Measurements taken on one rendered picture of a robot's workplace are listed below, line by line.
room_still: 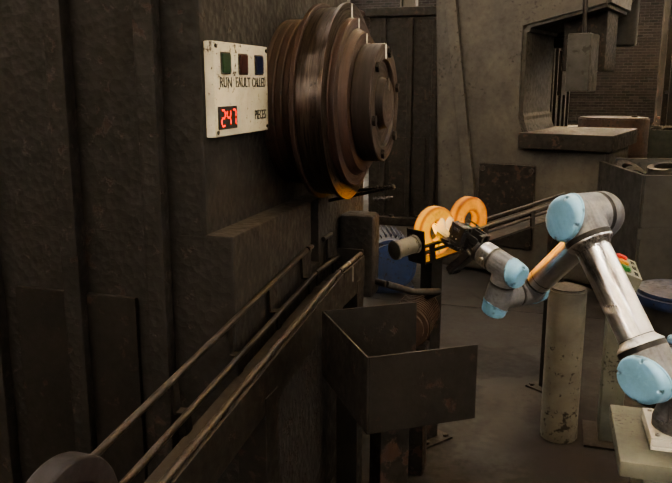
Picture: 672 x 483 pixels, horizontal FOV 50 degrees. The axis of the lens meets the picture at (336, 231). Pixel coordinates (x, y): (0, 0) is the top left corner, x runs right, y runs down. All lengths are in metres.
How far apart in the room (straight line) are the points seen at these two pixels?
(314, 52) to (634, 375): 1.03
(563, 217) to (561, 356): 0.70
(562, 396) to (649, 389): 0.74
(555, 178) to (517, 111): 0.45
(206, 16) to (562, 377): 1.63
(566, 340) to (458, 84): 2.38
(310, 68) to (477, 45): 2.94
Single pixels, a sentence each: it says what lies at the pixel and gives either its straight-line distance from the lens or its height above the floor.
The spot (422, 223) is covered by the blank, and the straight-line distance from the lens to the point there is 2.24.
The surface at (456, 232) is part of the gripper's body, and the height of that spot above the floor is 0.72.
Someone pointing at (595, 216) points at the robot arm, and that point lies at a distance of 1.88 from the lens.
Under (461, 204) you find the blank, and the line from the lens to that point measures 2.35.
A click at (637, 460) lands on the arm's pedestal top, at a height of 0.30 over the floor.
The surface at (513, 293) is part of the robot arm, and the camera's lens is 2.16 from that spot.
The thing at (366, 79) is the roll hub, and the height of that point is 1.17.
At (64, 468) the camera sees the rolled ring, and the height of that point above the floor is 0.73.
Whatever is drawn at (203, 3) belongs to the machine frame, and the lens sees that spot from 1.42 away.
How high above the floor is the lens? 1.16
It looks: 12 degrees down
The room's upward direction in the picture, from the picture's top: straight up
